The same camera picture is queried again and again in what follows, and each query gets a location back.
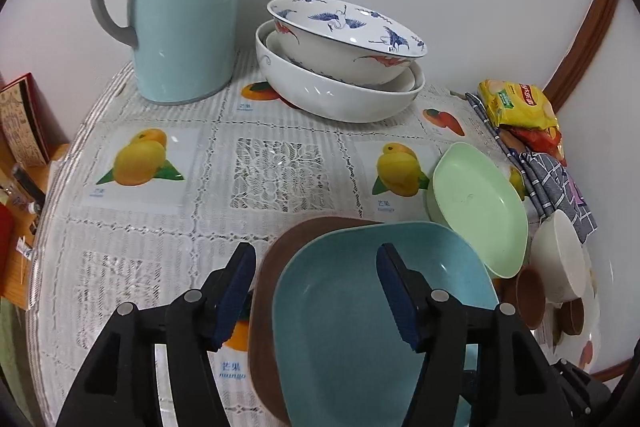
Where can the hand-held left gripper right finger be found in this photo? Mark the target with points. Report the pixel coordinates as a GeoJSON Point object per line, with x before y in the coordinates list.
{"type": "Point", "coordinates": [397, 297]}

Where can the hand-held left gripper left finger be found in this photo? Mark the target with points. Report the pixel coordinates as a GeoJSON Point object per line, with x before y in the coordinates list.
{"type": "Point", "coordinates": [235, 297]}

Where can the brown plate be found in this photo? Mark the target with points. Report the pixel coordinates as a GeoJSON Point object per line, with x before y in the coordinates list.
{"type": "Point", "coordinates": [265, 322]}

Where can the light blue plate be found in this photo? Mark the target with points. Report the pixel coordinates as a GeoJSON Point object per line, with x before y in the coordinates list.
{"type": "Point", "coordinates": [340, 307]}

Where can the small brown bowl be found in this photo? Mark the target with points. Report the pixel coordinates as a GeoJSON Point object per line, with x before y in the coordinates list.
{"type": "Point", "coordinates": [531, 297]}
{"type": "Point", "coordinates": [571, 317]}

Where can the light green plate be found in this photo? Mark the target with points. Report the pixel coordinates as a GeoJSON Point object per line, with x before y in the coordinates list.
{"type": "Point", "coordinates": [475, 202]}

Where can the plain white bowl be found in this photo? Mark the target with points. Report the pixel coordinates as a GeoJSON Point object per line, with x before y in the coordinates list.
{"type": "Point", "coordinates": [560, 257]}

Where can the fruit print lace tablecloth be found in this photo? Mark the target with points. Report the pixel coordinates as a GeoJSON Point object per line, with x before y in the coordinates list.
{"type": "Point", "coordinates": [270, 167]}

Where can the grey checked cloth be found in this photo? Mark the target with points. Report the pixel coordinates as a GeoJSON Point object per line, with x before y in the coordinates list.
{"type": "Point", "coordinates": [545, 179]}

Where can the brown paper packet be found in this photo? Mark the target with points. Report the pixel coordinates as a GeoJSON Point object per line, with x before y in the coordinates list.
{"type": "Point", "coordinates": [507, 139]}

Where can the large white bowl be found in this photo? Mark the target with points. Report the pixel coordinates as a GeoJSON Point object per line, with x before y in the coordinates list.
{"type": "Point", "coordinates": [325, 99]}

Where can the red snack packet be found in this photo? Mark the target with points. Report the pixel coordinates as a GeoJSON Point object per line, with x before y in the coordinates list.
{"type": "Point", "coordinates": [542, 139]}

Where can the wooden side cabinet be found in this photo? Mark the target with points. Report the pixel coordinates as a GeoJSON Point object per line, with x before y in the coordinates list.
{"type": "Point", "coordinates": [12, 279]}

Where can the yellow snack packet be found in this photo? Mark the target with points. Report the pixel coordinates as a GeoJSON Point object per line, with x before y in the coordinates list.
{"type": "Point", "coordinates": [520, 104]}

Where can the black tool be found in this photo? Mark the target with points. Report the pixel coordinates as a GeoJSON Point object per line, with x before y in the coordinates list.
{"type": "Point", "coordinates": [27, 184]}

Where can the bright red packet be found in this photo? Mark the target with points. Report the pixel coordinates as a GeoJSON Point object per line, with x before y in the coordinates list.
{"type": "Point", "coordinates": [4, 232]}

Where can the dark red box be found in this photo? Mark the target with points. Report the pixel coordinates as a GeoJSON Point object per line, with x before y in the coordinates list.
{"type": "Point", "coordinates": [20, 122]}

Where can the blue crane print bowl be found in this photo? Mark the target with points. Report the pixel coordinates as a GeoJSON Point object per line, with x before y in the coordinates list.
{"type": "Point", "coordinates": [340, 24]}

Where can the light blue thermos jug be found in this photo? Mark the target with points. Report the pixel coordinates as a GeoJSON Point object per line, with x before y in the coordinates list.
{"type": "Point", "coordinates": [185, 17]}

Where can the brown wooden door frame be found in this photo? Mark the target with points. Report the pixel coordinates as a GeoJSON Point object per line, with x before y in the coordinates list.
{"type": "Point", "coordinates": [595, 27]}

